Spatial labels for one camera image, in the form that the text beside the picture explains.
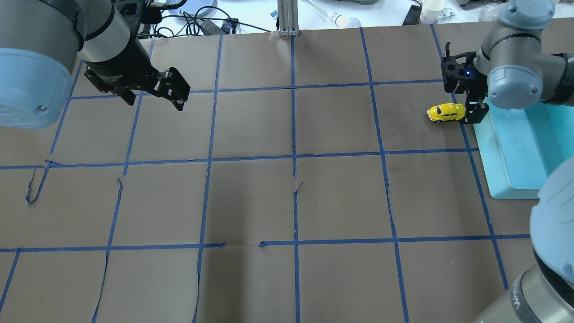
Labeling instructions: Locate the light bulb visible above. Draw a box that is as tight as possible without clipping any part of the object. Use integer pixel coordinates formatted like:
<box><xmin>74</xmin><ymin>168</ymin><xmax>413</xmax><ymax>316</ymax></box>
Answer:
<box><xmin>307</xmin><ymin>0</ymin><xmax>361</xmax><ymax>29</ymax></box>

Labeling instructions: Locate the aluminium frame post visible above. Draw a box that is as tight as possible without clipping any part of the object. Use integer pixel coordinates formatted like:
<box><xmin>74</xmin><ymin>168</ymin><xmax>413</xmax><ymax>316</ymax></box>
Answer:
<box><xmin>277</xmin><ymin>0</ymin><xmax>300</xmax><ymax>37</ymax></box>

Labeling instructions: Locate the turquoise plastic bin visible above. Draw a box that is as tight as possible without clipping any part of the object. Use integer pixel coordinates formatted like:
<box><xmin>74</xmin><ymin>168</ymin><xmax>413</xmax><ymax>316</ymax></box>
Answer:
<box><xmin>474</xmin><ymin>103</ymin><xmax>574</xmax><ymax>200</ymax></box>

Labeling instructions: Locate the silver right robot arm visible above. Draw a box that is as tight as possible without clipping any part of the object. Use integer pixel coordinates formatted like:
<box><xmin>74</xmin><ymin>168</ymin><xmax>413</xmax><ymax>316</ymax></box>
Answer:
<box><xmin>441</xmin><ymin>0</ymin><xmax>573</xmax><ymax>323</ymax></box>

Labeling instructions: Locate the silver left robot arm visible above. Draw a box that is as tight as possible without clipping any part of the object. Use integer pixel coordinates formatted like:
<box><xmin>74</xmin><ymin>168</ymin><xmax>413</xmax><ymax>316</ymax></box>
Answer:
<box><xmin>0</xmin><ymin>0</ymin><xmax>190</xmax><ymax>129</ymax></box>

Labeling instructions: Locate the paper cup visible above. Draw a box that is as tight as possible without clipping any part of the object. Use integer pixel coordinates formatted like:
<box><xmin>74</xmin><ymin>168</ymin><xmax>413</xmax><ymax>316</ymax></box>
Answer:
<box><xmin>419</xmin><ymin>0</ymin><xmax>446</xmax><ymax>25</ymax></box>

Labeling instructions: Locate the yellow beetle toy car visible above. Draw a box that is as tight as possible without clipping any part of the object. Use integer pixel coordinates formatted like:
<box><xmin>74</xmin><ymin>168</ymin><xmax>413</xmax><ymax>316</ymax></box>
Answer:
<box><xmin>426</xmin><ymin>103</ymin><xmax>467</xmax><ymax>123</ymax></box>

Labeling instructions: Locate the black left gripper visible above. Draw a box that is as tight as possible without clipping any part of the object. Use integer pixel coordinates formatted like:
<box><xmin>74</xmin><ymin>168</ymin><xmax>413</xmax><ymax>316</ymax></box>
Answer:
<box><xmin>84</xmin><ymin>45</ymin><xmax>191</xmax><ymax>112</ymax></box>

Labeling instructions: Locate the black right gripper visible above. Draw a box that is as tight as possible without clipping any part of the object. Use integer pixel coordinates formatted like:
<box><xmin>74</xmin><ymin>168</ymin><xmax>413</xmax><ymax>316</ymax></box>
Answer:
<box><xmin>441</xmin><ymin>43</ymin><xmax>490</xmax><ymax>124</ymax></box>

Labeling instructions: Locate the blue plate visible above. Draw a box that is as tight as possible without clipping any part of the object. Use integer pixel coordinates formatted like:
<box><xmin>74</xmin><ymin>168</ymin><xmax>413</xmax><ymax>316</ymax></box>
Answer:
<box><xmin>176</xmin><ymin>0</ymin><xmax>217</xmax><ymax>17</ymax></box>

